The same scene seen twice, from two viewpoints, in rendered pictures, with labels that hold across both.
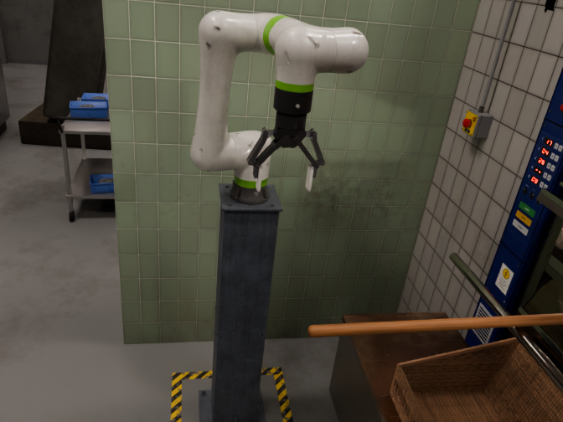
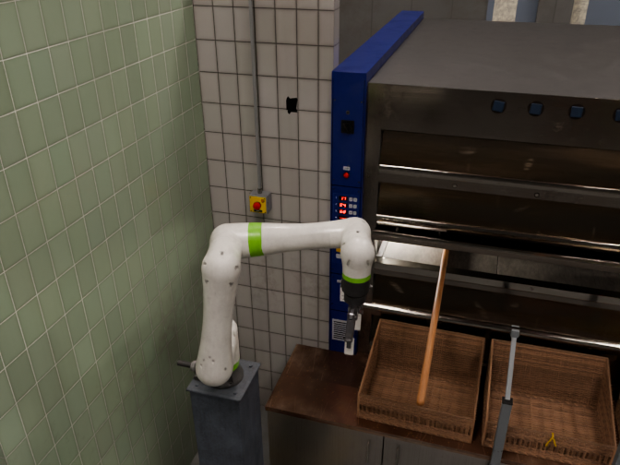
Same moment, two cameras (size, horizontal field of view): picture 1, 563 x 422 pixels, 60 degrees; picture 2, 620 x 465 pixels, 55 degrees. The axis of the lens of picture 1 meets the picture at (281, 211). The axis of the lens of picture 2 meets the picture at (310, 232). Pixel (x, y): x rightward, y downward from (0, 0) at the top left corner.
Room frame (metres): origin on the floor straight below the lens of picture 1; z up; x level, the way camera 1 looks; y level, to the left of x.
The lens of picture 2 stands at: (0.48, 1.50, 2.77)
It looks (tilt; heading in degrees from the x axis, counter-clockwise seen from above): 28 degrees down; 299
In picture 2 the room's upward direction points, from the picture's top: straight up
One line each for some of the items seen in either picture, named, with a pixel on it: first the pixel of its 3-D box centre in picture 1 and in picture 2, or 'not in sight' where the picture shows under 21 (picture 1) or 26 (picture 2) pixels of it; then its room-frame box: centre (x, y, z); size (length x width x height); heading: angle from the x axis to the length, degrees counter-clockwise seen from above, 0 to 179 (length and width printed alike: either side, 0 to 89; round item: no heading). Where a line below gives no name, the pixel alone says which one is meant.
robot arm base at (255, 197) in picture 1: (248, 182); (210, 366); (1.70, 0.14, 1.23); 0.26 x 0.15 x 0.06; 13
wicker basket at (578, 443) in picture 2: not in sight; (546, 400); (0.55, -0.90, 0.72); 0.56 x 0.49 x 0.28; 13
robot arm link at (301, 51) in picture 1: (300, 57); (357, 256); (1.16, 0.00, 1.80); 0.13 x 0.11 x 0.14; 119
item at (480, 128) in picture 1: (477, 123); (260, 201); (2.07, -0.80, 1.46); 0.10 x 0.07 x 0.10; 12
